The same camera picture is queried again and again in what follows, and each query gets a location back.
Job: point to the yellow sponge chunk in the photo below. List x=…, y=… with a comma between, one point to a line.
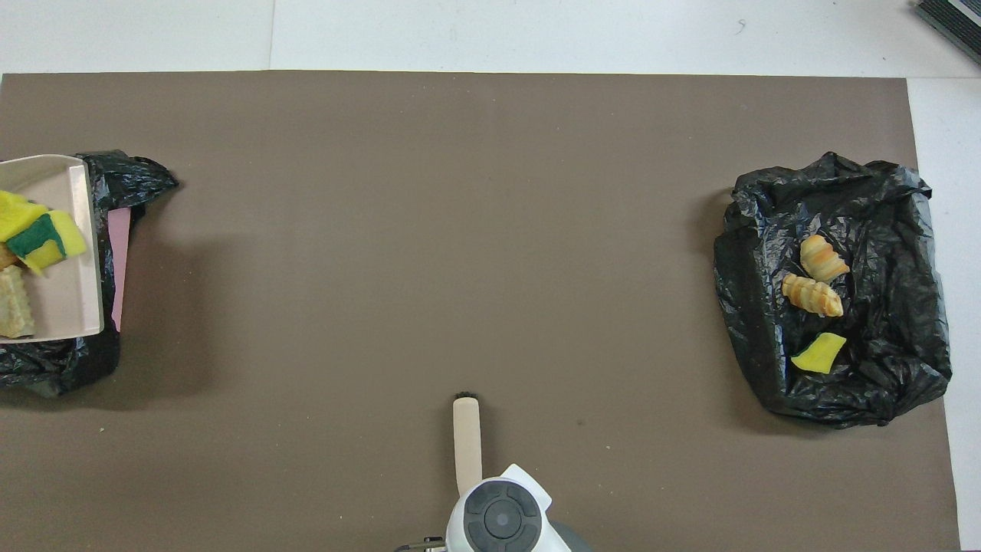
x=14, y=215

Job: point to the beige plastic dustpan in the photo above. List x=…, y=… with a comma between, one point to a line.
x=65, y=299

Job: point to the brown table mat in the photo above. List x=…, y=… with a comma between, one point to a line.
x=460, y=230

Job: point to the small yellow sponge wedge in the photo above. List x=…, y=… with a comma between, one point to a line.
x=820, y=353

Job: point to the brown cork-like bread piece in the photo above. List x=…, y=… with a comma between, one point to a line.
x=6, y=256

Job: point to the dark ribbed device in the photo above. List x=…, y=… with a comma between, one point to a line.
x=954, y=23

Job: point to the toy croissant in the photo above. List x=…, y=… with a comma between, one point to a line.
x=812, y=295
x=824, y=257

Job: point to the pink bin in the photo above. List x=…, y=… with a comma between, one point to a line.
x=119, y=261

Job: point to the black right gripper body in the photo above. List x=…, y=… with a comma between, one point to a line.
x=423, y=546

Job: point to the yellow and green sponge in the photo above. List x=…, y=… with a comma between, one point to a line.
x=50, y=244

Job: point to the pale beige sponge chunk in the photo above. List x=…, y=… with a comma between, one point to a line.
x=15, y=303

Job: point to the black plastic trash bag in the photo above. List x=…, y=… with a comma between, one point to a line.
x=130, y=180
x=889, y=230

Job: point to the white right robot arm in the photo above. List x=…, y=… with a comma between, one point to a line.
x=502, y=517

